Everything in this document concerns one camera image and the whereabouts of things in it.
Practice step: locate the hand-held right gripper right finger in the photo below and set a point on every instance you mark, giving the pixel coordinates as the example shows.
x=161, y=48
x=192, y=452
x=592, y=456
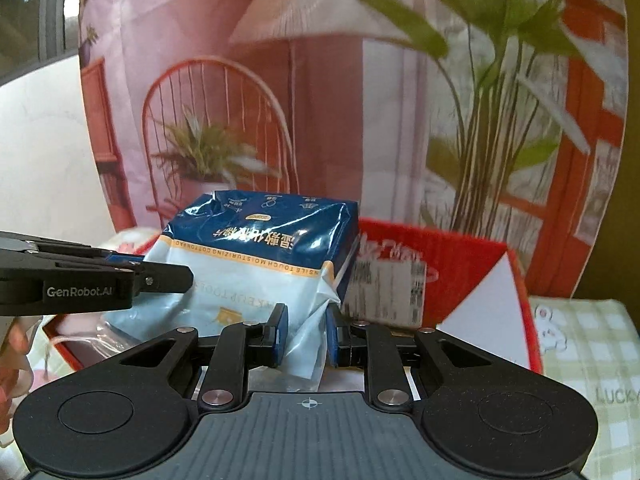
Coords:
x=333, y=336

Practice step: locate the grey window frame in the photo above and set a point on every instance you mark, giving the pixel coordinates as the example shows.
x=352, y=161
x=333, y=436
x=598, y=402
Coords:
x=50, y=5

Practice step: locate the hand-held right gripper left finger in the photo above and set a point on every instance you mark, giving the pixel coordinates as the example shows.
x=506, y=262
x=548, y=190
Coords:
x=280, y=331

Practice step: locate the blue and white soft packet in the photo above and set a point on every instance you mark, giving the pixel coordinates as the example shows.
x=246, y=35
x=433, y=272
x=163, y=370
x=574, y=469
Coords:
x=260, y=240

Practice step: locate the person's left hand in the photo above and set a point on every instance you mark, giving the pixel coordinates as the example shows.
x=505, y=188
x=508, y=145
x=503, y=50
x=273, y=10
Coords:
x=14, y=342

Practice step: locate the red strawberry print box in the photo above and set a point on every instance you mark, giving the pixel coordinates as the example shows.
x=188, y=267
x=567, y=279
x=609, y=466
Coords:
x=450, y=260

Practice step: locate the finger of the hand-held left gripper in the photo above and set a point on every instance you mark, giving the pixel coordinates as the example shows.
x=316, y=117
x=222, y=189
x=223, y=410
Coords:
x=125, y=259
x=165, y=278

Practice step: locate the printed backdrop cloth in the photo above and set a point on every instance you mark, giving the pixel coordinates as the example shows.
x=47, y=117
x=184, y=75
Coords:
x=350, y=85

